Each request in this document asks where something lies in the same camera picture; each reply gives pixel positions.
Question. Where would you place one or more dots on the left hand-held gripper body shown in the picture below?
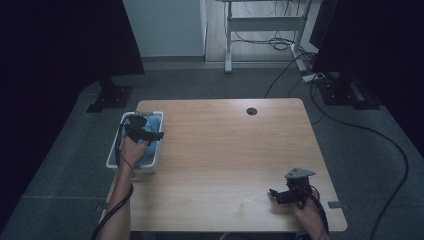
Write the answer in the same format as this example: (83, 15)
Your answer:
(136, 125)

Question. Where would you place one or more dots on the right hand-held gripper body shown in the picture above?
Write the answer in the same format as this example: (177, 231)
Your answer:
(297, 185)

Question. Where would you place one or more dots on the blue shirt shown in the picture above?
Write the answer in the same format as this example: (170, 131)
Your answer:
(154, 146)

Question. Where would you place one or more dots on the white plastic basket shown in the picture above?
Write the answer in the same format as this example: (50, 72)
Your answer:
(111, 160)

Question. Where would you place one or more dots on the person's left hand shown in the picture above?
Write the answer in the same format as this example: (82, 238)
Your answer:
(133, 153)

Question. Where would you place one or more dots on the person's right hand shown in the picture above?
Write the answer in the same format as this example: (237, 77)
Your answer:
(310, 215)

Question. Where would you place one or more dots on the black stand base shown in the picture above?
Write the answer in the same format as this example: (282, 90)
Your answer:
(336, 93)
(111, 96)

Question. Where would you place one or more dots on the black table grommet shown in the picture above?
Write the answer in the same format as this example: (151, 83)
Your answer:
(251, 111)

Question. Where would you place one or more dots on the white power strip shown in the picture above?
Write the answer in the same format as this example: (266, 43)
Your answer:
(310, 78)

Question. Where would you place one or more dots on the grey table bracket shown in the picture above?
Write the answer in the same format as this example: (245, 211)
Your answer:
(336, 204)
(101, 207)

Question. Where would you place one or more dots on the white wall panel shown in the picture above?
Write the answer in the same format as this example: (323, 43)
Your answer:
(166, 26)

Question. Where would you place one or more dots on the white desk frame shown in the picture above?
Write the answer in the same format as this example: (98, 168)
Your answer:
(263, 24)

